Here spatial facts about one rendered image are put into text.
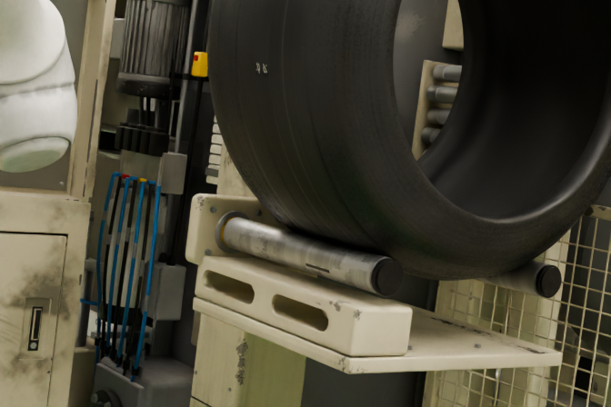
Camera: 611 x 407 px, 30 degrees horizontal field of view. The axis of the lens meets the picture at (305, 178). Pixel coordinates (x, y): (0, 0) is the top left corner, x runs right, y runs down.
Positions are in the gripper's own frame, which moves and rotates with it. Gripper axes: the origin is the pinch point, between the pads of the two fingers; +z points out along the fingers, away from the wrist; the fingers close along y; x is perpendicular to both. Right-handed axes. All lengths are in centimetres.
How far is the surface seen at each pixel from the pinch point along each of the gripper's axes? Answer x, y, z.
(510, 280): 41, -5, 39
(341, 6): 4.8, -10.2, 5.4
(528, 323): 58, 24, 74
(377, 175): 23.6, -11.6, 9.9
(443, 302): 53, 28, 57
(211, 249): 38.2, 24.3, 9.6
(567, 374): 79, 45, 109
